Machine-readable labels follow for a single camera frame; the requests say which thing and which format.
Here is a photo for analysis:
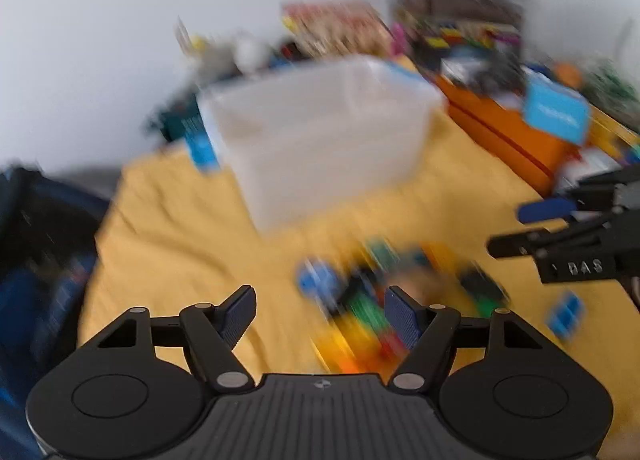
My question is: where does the light blue card box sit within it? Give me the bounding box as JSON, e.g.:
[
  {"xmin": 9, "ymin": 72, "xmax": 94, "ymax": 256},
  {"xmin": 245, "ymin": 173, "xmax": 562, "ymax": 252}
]
[{"xmin": 521, "ymin": 77, "xmax": 592, "ymax": 147}]

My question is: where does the blue cube toy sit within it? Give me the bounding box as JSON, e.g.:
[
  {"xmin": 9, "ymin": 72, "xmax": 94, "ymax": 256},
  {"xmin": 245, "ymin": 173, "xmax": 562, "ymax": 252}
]
[{"xmin": 546, "ymin": 290, "xmax": 586, "ymax": 341}]

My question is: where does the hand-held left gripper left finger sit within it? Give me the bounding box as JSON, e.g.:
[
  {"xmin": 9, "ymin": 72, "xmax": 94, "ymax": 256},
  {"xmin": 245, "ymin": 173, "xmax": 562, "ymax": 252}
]
[{"xmin": 92, "ymin": 285, "xmax": 257, "ymax": 395}]

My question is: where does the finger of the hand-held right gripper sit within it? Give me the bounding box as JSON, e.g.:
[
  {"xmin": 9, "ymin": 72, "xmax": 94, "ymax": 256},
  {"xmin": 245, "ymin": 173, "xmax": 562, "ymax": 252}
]
[
  {"xmin": 487, "ymin": 210, "xmax": 640, "ymax": 259},
  {"xmin": 517, "ymin": 167, "xmax": 640, "ymax": 225}
]

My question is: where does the pile of colourful building blocks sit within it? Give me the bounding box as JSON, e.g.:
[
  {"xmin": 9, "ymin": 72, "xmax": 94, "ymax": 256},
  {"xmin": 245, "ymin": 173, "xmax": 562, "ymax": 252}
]
[{"xmin": 295, "ymin": 237, "xmax": 511, "ymax": 375}]

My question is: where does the white plush toy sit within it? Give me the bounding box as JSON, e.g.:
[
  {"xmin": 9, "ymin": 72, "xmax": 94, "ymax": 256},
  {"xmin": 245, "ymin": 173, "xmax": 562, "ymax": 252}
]
[{"xmin": 175, "ymin": 17, "xmax": 274, "ymax": 85}]

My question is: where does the small blue box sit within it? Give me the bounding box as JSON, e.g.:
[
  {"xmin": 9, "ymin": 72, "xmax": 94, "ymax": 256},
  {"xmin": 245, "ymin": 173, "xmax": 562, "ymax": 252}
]
[{"xmin": 182, "ymin": 114, "xmax": 221, "ymax": 173}]

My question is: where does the orange box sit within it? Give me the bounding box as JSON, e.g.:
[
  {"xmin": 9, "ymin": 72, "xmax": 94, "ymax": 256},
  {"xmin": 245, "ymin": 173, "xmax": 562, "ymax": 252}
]
[{"xmin": 434, "ymin": 74, "xmax": 586, "ymax": 197}]

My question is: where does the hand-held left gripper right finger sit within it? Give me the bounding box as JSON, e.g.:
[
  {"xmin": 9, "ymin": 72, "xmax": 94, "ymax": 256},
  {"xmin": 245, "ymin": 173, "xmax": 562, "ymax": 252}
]
[{"xmin": 384, "ymin": 286, "xmax": 544, "ymax": 394}]

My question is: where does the stack of books and boxes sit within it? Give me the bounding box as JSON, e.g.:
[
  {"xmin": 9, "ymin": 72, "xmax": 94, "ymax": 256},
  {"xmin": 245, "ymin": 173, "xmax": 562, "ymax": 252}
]
[{"xmin": 380, "ymin": 0, "xmax": 527, "ymax": 71}]

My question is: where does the dark blue bag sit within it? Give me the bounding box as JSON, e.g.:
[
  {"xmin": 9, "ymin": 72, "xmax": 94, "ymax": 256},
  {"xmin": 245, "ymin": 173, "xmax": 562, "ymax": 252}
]
[{"xmin": 0, "ymin": 165, "xmax": 113, "ymax": 460}]

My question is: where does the yellow cloth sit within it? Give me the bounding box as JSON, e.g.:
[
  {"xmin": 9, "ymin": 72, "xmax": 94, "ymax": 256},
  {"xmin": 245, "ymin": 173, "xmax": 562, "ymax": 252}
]
[{"xmin": 77, "ymin": 110, "xmax": 640, "ymax": 447}]

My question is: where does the colourful snack bag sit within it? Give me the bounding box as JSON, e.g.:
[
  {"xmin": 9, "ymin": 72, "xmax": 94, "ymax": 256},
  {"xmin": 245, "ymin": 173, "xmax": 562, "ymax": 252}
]
[{"xmin": 280, "ymin": 0, "xmax": 394, "ymax": 60}]

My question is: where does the translucent plastic storage bin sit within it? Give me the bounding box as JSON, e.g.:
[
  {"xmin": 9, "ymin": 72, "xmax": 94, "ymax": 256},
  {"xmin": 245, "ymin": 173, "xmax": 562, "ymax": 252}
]
[{"xmin": 197, "ymin": 54, "xmax": 448, "ymax": 235}]

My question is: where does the dark teal packet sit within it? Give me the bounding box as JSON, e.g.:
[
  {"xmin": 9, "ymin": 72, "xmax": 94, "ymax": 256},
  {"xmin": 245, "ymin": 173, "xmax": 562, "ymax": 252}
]
[{"xmin": 142, "ymin": 90, "xmax": 201, "ymax": 141}]

